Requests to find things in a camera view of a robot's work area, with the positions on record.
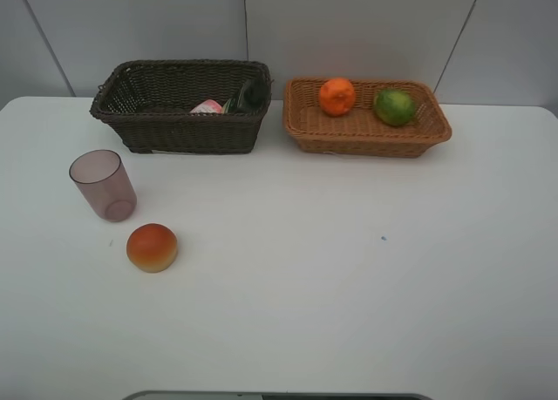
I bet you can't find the orange round bread bun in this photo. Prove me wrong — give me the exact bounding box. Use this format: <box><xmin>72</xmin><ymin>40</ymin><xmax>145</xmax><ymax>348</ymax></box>
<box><xmin>126</xmin><ymin>223</ymin><xmax>178</xmax><ymax>273</ymax></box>

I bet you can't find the translucent purple plastic cup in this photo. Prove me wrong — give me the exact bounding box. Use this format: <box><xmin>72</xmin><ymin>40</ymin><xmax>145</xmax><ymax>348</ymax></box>
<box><xmin>69</xmin><ymin>149</ymin><xmax>137</xmax><ymax>222</ymax></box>

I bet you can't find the orange tangerine fruit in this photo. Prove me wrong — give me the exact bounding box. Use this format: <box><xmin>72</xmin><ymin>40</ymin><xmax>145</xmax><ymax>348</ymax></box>
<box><xmin>318</xmin><ymin>78</ymin><xmax>356</xmax><ymax>117</ymax></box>

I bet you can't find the tan wicker basket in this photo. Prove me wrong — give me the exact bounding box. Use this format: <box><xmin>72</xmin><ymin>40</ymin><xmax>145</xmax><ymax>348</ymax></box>
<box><xmin>282</xmin><ymin>78</ymin><xmax>452</xmax><ymax>158</ymax></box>

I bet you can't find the green lime fruit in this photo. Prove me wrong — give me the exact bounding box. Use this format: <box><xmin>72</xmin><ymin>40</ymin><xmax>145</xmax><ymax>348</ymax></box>
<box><xmin>373</xmin><ymin>89</ymin><xmax>416</xmax><ymax>127</ymax></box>

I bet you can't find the black rectangular pump bottle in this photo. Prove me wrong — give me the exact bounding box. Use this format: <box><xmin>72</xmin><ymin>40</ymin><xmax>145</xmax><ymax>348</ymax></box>
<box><xmin>221</xmin><ymin>78</ymin><xmax>269</xmax><ymax>114</ymax></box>

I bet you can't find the pink bottle white cap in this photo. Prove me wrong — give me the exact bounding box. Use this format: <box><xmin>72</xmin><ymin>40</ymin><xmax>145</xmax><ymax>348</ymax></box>
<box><xmin>190</xmin><ymin>99</ymin><xmax>222</xmax><ymax>114</ymax></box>

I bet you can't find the dark brown wicker basket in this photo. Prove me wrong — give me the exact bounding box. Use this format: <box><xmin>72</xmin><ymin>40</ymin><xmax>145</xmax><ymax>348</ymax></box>
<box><xmin>90</xmin><ymin>59</ymin><xmax>272</xmax><ymax>154</ymax></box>

